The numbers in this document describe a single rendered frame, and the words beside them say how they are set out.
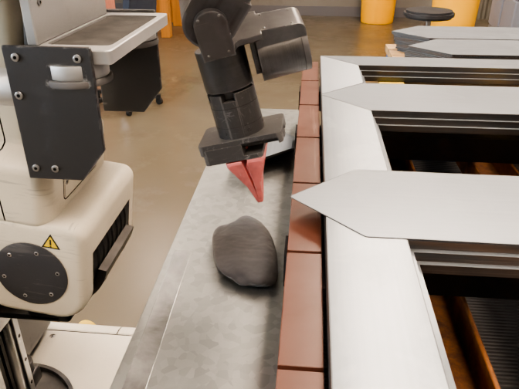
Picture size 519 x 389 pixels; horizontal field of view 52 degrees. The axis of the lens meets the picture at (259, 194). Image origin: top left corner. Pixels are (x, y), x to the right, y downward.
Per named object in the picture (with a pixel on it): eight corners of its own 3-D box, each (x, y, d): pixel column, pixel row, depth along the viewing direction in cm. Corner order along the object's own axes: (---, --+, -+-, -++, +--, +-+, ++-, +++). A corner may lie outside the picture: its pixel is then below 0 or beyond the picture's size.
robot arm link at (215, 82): (192, 38, 63) (191, 48, 58) (249, 23, 63) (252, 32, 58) (208, 94, 66) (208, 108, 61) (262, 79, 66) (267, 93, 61)
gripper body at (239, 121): (210, 140, 70) (194, 86, 67) (286, 126, 68) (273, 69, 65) (201, 161, 64) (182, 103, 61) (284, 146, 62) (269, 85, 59)
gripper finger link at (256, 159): (229, 194, 74) (210, 131, 70) (279, 184, 72) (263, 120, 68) (222, 219, 68) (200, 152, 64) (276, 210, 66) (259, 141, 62)
